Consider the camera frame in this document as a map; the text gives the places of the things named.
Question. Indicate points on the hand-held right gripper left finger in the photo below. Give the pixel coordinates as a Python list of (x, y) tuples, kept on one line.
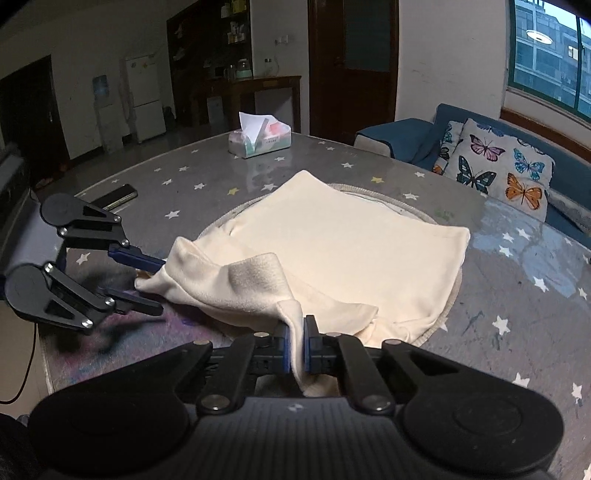
[(284, 350)]

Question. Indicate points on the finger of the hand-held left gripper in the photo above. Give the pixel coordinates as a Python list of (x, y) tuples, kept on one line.
[(97, 235), (83, 302)]

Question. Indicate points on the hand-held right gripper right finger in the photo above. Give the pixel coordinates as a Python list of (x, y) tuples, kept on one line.
[(310, 355)]

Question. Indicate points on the cream hoodie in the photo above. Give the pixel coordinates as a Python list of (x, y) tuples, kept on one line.
[(346, 240)]

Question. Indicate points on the black smartphone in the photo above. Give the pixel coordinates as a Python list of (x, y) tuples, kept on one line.
[(115, 196)]

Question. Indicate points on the white water dispenser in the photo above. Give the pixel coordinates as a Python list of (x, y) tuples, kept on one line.
[(106, 120)]

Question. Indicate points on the white refrigerator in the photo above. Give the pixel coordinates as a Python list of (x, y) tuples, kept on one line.
[(145, 101)]

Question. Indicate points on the dark wooden cabinet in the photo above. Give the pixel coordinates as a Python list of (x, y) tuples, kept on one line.
[(184, 69)]

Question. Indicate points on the white tissue box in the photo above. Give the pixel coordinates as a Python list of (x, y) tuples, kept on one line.
[(263, 141)]

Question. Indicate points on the grey star tablecloth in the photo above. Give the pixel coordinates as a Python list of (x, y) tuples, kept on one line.
[(508, 286)]

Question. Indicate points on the wooden side table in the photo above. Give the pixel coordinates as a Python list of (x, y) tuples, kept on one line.
[(258, 85)]

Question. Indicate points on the clear glass jar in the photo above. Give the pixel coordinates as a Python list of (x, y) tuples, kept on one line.
[(243, 69)]

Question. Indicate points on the blue sofa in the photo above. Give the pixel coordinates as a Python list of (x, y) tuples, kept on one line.
[(401, 134)]

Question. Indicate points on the small butterfly print pillow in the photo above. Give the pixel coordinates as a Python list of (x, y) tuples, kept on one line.
[(448, 147)]

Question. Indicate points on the dark wooden door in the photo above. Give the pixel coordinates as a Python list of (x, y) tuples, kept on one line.
[(355, 92)]

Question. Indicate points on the large butterfly print pillow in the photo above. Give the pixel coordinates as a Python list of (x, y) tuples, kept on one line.
[(503, 170)]

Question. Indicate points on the green framed window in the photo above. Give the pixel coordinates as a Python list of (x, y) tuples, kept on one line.
[(549, 50)]

